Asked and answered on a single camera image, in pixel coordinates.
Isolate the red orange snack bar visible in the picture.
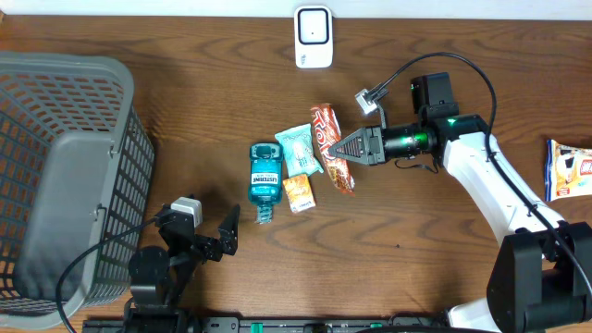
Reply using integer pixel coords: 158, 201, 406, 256
309, 102, 356, 195

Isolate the pale teal snack packet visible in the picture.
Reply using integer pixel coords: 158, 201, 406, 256
275, 124, 324, 178

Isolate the teal mouthwash bottle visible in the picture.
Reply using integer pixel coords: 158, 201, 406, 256
248, 142, 283, 224

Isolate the small orange snack packet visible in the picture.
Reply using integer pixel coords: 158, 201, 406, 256
282, 174, 316, 214

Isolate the yellow snack bag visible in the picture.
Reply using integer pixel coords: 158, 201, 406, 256
545, 140, 592, 202

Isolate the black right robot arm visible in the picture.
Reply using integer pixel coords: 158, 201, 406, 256
329, 72, 591, 332

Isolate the white barcode scanner box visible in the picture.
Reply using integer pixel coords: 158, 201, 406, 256
293, 6, 334, 69

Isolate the grey plastic lattice basket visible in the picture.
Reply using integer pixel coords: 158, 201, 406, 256
1, 52, 154, 330

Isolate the black left camera cable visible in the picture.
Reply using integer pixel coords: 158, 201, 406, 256
55, 216, 161, 333

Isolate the black camera cable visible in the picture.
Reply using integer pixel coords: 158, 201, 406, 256
369, 51, 592, 302
55, 216, 161, 333

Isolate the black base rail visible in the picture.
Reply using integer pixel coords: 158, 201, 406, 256
82, 316, 445, 333

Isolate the black right camera cable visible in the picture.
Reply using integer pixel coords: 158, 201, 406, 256
369, 51, 592, 302

